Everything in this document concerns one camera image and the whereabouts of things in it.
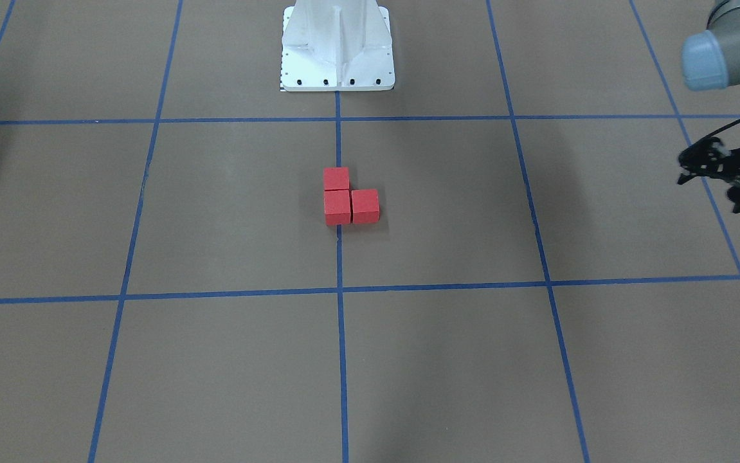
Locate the red block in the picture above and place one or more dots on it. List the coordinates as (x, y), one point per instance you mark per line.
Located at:
(366, 208)
(337, 205)
(336, 179)

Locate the white pedestal column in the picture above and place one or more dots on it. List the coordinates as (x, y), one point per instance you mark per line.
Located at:
(336, 46)

